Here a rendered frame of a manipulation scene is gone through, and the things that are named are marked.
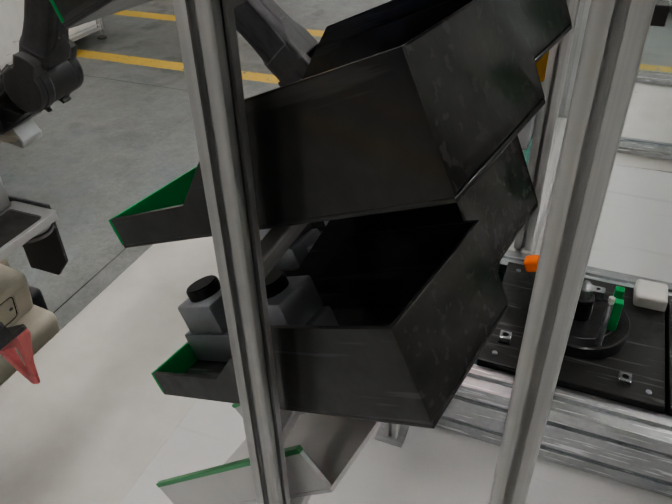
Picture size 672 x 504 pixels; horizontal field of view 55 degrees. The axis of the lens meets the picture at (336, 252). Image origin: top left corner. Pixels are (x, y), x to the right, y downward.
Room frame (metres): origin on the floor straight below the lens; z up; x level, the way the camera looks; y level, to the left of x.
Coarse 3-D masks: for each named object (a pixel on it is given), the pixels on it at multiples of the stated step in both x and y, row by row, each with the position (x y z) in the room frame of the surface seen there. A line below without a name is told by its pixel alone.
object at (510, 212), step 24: (504, 168) 0.47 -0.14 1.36; (480, 192) 0.43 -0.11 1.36; (504, 192) 0.46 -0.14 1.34; (528, 192) 0.49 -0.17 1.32; (360, 216) 0.45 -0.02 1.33; (384, 216) 0.44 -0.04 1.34; (408, 216) 0.42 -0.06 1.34; (432, 216) 0.41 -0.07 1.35; (456, 216) 0.40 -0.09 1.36; (480, 216) 0.42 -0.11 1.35; (504, 216) 0.44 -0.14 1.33; (528, 216) 0.47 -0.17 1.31; (336, 240) 0.46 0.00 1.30; (504, 240) 0.43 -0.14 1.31; (312, 264) 0.48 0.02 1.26
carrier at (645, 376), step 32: (512, 288) 0.78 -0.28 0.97; (608, 288) 0.77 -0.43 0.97; (640, 288) 0.75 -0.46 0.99; (512, 320) 0.70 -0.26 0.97; (576, 320) 0.68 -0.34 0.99; (608, 320) 0.63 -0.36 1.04; (640, 320) 0.70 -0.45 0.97; (512, 352) 0.64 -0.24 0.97; (576, 352) 0.63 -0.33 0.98; (608, 352) 0.63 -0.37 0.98; (640, 352) 0.63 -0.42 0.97; (576, 384) 0.58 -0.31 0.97; (608, 384) 0.58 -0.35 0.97; (640, 384) 0.57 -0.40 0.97
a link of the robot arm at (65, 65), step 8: (64, 64) 1.04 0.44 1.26; (48, 72) 1.01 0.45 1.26; (56, 72) 1.02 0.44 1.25; (64, 72) 1.03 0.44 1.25; (72, 72) 1.05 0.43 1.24; (56, 80) 1.01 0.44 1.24; (64, 80) 1.03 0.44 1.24; (72, 80) 1.04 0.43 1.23; (56, 88) 1.01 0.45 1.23; (64, 88) 1.02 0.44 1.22; (72, 88) 1.05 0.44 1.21; (56, 96) 1.01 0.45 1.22; (64, 96) 1.05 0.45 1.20
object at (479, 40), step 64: (512, 0) 0.37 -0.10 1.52; (384, 64) 0.27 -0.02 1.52; (448, 64) 0.29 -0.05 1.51; (512, 64) 0.34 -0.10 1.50; (256, 128) 0.31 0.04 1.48; (320, 128) 0.29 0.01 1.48; (384, 128) 0.27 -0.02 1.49; (448, 128) 0.27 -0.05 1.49; (512, 128) 0.31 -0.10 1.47; (192, 192) 0.34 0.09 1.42; (256, 192) 0.31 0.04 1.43; (320, 192) 0.29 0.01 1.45; (384, 192) 0.27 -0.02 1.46; (448, 192) 0.25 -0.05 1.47
